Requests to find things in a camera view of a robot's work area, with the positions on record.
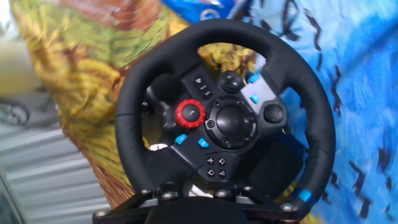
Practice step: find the blue tissue pack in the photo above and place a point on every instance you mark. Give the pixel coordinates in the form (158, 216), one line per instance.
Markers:
(199, 9)

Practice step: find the black steering wheel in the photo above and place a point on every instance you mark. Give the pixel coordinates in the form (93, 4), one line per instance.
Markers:
(224, 31)

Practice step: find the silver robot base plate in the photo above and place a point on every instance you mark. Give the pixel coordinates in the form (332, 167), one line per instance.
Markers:
(31, 115)

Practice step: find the painted blue yellow cloth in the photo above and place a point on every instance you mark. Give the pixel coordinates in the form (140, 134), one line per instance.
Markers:
(357, 93)

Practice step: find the black wheel base housing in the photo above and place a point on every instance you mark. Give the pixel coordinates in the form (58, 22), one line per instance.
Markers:
(273, 168)

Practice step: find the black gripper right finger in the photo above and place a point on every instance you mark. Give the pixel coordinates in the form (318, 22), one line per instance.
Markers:
(264, 214)

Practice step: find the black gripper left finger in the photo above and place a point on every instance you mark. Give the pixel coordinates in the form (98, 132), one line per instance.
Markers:
(161, 195)

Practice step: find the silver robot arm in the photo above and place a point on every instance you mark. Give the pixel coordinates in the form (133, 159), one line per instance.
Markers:
(15, 68)

